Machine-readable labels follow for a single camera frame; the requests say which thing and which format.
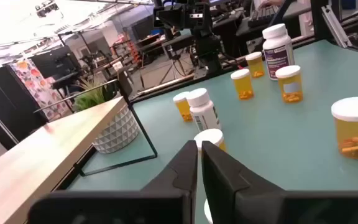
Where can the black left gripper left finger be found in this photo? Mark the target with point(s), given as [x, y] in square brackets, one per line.
[166, 205]

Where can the white aspirin bottle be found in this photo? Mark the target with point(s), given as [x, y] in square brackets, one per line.
[204, 109]

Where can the black keyboard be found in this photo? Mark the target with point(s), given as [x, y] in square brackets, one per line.
[261, 15]

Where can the black monitor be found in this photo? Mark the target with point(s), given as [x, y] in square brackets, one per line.
[54, 62]

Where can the large white bottle purple label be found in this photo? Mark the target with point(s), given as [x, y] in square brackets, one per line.
[277, 56]

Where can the green table mat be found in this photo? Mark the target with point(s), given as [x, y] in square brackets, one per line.
[259, 140]

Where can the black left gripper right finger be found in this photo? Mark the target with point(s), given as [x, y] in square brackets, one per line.
[244, 205]

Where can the orange pill bottle white cap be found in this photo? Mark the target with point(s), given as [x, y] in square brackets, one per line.
[207, 214]
[355, 133]
[182, 104]
[210, 135]
[242, 84]
[289, 84]
[255, 64]

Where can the black tripod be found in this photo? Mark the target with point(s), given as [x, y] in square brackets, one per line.
[174, 63]

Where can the succulent plant white patterned pot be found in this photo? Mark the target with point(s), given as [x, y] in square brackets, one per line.
[120, 133]

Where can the black partition panel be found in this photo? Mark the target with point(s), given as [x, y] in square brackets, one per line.
[8, 105]

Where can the person's hand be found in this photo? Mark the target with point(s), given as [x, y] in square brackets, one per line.
[270, 3]

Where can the wooden shelf black metal frame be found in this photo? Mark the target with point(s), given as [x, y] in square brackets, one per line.
[42, 149]

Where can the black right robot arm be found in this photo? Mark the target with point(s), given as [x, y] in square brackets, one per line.
[208, 53]

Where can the floral patterned fabric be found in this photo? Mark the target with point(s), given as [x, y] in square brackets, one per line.
[37, 84]

